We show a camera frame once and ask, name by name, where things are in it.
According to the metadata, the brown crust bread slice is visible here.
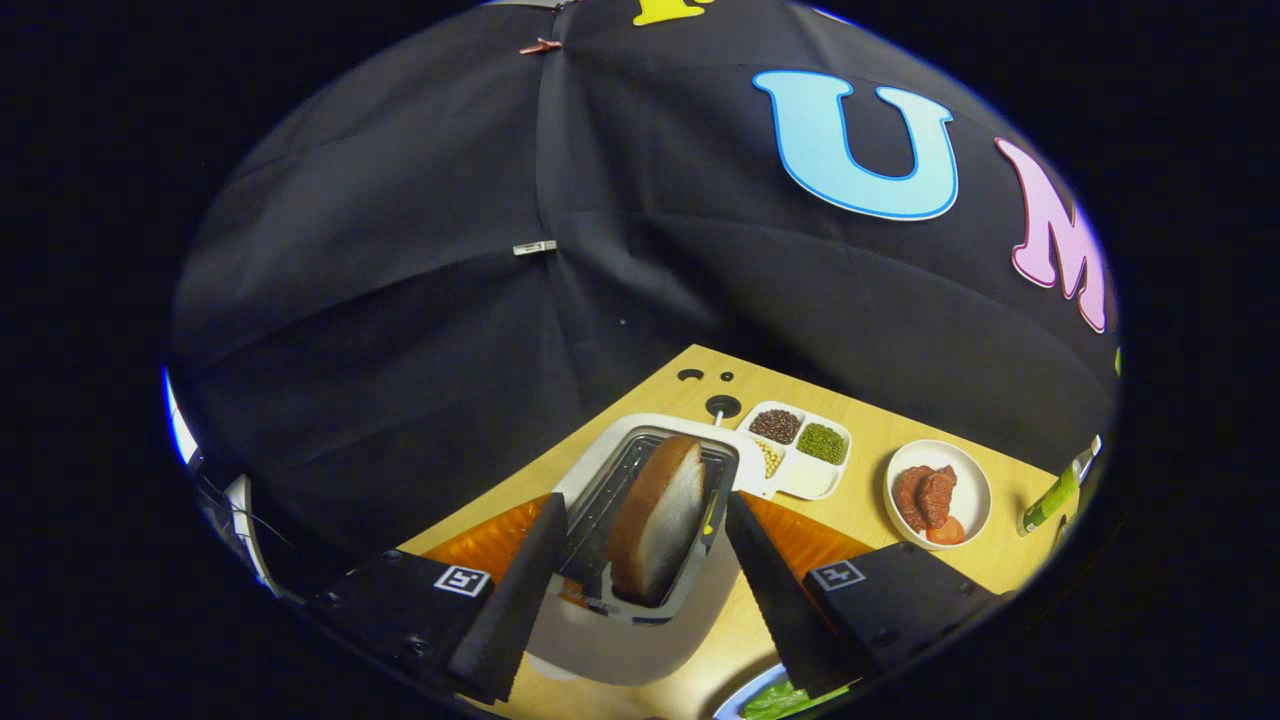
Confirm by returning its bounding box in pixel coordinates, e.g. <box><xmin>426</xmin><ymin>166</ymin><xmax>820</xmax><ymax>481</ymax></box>
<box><xmin>607</xmin><ymin>434</ymin><xmax>707</xmax><ymax>608</ymax></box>

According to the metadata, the bright computer monitor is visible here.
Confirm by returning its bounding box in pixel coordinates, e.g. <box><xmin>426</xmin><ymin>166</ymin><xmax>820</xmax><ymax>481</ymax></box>
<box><xmin>163</xmin><ymin>368</ymin><xmax>201</xmax><ymax>466</ymax></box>

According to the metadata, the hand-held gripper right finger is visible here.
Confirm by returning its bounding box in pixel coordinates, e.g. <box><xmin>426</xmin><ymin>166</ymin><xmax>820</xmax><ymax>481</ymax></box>
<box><xmin>725</xmin><ymin>490</ymin><xmax>1001</xmax><ymax>698</ymax></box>

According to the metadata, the white divided bean tray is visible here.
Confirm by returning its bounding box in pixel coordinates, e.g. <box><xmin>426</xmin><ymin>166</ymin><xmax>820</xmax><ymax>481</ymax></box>
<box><xmin>735</xmin><ymin>400</ymin><xmax>853</xmax><ymax>501</ymax></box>

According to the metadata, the white stand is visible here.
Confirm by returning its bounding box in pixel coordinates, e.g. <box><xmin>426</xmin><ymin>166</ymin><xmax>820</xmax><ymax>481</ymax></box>
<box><xmin>222</xmin><ymin>474</ymin><xmax>281</xmax><ymax>596</ymax></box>

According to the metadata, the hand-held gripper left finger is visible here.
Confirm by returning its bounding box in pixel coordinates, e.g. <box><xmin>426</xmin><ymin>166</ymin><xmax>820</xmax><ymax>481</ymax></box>
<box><xmin>310</xmin><ymin>492</ymin><xmax>569</xmax><ymax>704</ymax></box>

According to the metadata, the white toaster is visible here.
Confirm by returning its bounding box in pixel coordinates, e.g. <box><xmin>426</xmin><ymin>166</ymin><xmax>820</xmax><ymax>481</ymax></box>
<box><xmin>525</xmin><ymin>413</ymin><xmax>766</xmax><ymax>688</ymax></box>

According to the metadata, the round cream plate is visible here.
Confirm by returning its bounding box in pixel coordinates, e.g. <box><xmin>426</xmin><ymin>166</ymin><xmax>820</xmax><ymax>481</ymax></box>
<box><xmin>884</xmin><ymin>439</ymin><xmax>993</xmax><ymax>551</ymax></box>

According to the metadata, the green lettuce leaf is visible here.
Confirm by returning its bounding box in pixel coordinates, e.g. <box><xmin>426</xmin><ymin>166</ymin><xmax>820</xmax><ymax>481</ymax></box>
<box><xmin>740</xmin><ymin>680</ymin><xmax>851</xmax><ymax>720</ymax></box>

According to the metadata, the blue plate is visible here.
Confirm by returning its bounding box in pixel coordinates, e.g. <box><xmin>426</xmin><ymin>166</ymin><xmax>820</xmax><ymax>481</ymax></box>
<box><xmin>712</xmin><ymin>662</ymin><xmax>791</xmax><ymax>720</ymax></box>

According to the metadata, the black backdrop cloth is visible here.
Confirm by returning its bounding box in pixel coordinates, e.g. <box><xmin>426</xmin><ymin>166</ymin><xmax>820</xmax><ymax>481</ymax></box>
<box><xmin>170</xmin><ymin>0</ymin><xmax>1119</xmax><ymax>591</ymax></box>

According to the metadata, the brown meat slice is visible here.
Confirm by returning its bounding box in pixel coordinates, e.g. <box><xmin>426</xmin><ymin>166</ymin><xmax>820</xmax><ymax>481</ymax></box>
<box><xmin>915</xmin><ymin>464</ymin><xmax>959</xmax><ymax>529</ymax></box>
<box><xmin>893</xmin><ymin>466</ymin><xmax>931</xmax><ymax>533</ymax></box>

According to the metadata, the green label plastic bottle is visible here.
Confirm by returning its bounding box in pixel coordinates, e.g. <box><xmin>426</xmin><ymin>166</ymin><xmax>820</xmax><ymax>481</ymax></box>
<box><xmin>1018</xmin><ymin>437</ymin><xmax>1104</xmax><ymax>536</ymax></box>

